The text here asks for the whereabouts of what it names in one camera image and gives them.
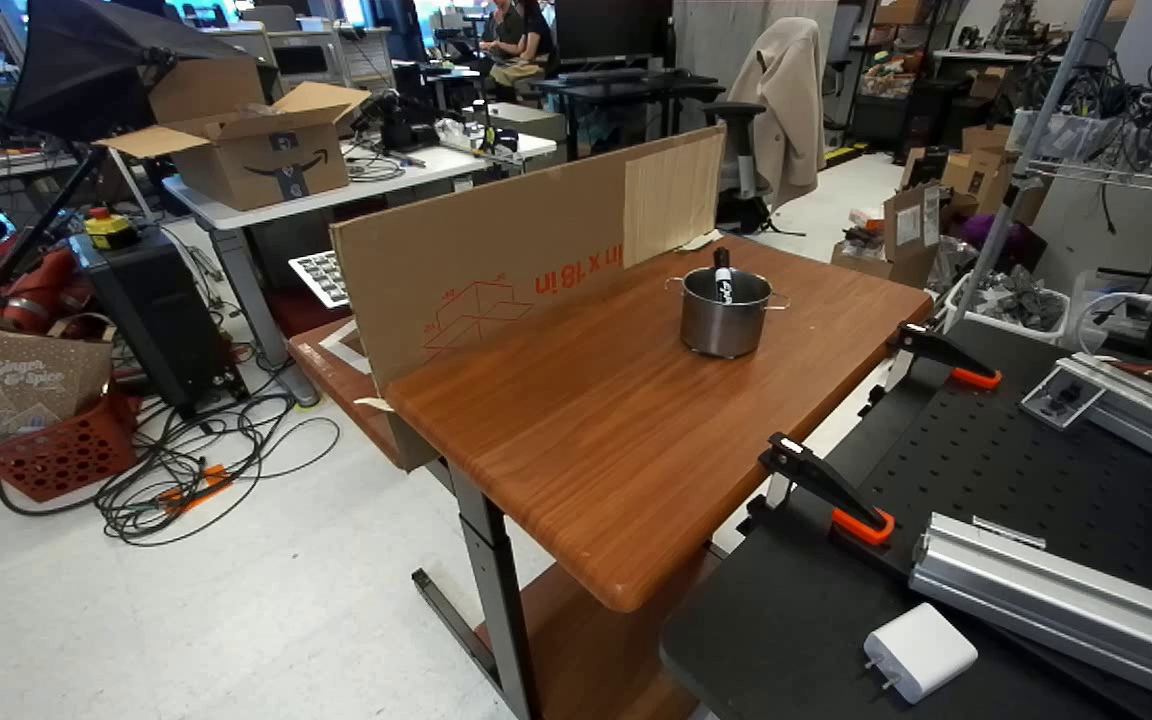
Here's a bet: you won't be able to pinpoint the checkered calibration board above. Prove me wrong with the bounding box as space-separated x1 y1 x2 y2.
282 243 355 317

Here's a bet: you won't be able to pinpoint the black photo umbrella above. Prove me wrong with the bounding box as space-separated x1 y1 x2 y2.
0 0 249 147

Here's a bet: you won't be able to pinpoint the grey metal table leg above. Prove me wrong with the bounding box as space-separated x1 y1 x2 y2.
407 465 549 720

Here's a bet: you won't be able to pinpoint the red plastic basket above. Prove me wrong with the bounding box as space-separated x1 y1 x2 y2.
0 386 145 507

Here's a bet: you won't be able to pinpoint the black floor cables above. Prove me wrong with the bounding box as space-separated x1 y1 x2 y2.
0 379 349 550

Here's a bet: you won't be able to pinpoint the large black orange clamp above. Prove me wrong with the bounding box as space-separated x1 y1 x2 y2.
755 427 898 557

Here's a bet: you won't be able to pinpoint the yellow red emergency stop button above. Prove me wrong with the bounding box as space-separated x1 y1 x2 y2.
81 204 145 255

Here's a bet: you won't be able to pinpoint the wide aluminium extrusion rail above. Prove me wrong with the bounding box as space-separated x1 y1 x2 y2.
905 507 1152 720

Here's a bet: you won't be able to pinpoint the stacked small cardboard boxes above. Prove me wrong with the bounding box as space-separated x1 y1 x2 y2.
936 118 1047 229

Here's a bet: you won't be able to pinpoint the black perforated breadboard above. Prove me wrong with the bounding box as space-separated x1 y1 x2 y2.
658 317 1152 720

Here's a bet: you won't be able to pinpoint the brown cardboard divider panel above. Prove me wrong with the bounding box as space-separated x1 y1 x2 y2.
327 123 733 400

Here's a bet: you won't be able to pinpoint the small black orange clamp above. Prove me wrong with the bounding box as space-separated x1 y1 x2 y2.
895 318 1007 395

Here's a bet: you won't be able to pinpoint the black and silver marker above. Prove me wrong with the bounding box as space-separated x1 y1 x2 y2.
706 243 741 305

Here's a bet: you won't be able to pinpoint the white power adapter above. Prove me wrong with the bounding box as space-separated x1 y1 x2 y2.
858 599 984 708

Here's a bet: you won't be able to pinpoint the beige jacket on chair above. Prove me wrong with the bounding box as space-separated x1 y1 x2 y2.
720 11 828 211

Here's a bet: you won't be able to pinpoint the brown paper bag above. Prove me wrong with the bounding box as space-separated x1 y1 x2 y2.
0 308 116 460

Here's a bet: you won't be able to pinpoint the grey office desk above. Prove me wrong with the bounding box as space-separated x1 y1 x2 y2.
157 137 494 408

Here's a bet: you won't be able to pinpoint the silver metal pot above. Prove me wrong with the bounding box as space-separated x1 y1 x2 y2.
670 262 781 364

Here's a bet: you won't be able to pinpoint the open cardboard box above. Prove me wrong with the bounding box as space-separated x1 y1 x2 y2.
92 57 375 214

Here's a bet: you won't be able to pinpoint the slanted grey metal pole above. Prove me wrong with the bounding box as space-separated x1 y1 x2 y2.
950 0 1115 336

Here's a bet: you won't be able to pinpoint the orange power strip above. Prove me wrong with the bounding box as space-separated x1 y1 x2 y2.
157 460 235 518

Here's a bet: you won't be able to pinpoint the seated person in dark shirt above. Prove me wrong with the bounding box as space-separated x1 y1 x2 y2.
481 0 554 91

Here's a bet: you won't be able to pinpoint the black controller tower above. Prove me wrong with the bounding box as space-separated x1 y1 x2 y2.
65 219 229 419

